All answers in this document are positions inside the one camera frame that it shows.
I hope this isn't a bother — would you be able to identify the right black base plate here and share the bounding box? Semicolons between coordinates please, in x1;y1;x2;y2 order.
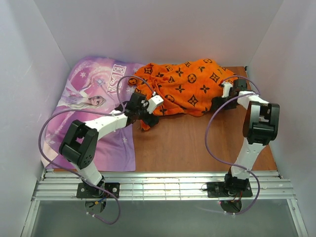
201;182;253;198

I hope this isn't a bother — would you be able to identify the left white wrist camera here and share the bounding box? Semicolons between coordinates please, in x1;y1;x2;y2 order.
147;95;163;114

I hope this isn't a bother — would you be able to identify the aluminium rail frame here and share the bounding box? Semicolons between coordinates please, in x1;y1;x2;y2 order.
22;170;308;237

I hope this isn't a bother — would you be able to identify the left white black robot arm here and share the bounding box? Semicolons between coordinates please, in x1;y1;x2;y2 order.
59;92;163;193

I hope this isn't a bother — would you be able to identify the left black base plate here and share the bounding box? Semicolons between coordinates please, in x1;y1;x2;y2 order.
76;182;120;198

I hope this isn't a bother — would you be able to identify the orange black patterned pillowcase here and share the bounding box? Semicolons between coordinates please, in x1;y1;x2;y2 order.
128;58;237;117

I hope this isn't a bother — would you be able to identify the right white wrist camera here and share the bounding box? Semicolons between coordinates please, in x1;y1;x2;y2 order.
220;82;233;98

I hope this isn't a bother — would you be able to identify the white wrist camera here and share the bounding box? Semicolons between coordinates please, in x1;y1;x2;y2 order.
147;95;163;114
220;82;233;98

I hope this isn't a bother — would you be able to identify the purple Elsa printed cloth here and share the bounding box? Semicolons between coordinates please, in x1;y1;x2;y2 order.
41;57;142;171

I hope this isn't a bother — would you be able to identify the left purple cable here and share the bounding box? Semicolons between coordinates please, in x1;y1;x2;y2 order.
39;76;156;225

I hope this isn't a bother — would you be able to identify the purple cable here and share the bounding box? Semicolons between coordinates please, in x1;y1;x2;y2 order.
204;75;261;216
39;76;156;225

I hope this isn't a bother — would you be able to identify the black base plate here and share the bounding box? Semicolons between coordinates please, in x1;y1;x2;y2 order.
76;182;120;198
201;182;253;198

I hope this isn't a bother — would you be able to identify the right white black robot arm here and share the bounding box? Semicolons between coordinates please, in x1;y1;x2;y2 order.
206;76;280;198

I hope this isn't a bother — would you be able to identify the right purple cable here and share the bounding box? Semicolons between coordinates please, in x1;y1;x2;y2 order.
204;75;261;216

